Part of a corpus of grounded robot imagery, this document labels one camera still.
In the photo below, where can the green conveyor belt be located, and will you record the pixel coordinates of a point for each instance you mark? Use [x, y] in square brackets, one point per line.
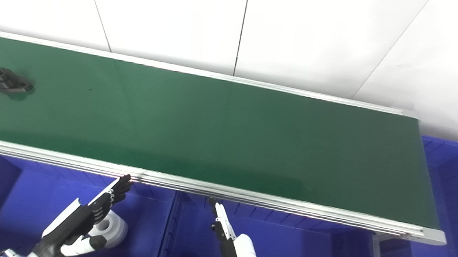
[212, 135]
[248, 197]

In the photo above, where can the white cylindrical part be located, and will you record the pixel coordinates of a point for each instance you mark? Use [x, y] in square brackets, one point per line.
[117, 228]

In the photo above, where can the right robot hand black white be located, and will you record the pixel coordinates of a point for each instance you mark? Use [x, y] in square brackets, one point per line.
[243, 252]

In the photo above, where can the blue plastic bin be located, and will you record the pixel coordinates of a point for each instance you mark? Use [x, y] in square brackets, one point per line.
[22, 206]
[297, 252]
[456, 195]

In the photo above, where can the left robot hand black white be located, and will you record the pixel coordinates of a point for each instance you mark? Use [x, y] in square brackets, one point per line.
[83, 215]

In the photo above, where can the black flanged metal part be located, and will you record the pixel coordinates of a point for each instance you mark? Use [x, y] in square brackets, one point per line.
[8, 81]

